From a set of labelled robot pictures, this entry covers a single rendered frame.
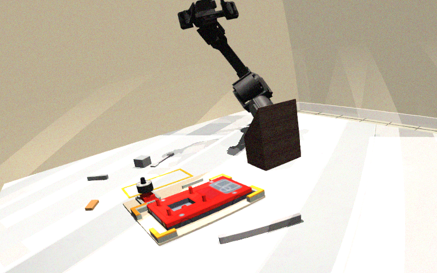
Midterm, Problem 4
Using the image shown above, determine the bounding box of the black tyre with grey wheel rim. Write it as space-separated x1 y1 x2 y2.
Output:
136 180 153 194

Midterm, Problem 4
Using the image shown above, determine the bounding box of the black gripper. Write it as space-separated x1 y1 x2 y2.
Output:
178 0 239 33

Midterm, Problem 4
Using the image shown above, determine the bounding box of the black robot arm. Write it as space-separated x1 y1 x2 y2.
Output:
194 0 273 117

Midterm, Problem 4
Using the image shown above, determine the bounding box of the orange flat block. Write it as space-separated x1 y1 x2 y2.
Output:
85 200 99 210

